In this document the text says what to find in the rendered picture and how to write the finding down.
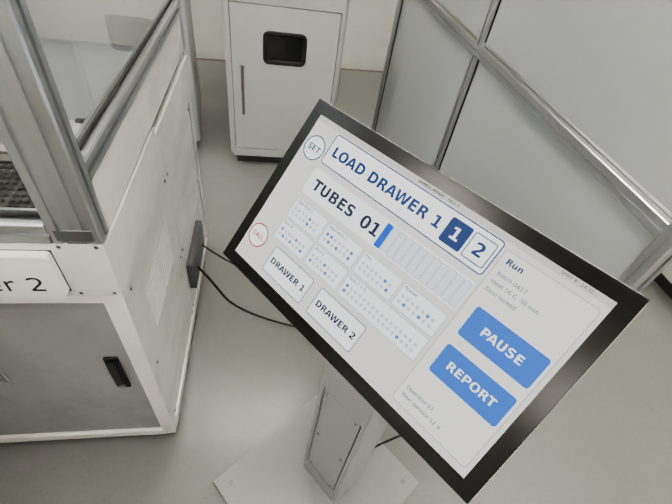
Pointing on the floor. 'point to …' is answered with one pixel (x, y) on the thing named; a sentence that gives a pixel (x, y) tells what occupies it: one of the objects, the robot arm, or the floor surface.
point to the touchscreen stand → (321, 456)
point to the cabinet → (113, 330)
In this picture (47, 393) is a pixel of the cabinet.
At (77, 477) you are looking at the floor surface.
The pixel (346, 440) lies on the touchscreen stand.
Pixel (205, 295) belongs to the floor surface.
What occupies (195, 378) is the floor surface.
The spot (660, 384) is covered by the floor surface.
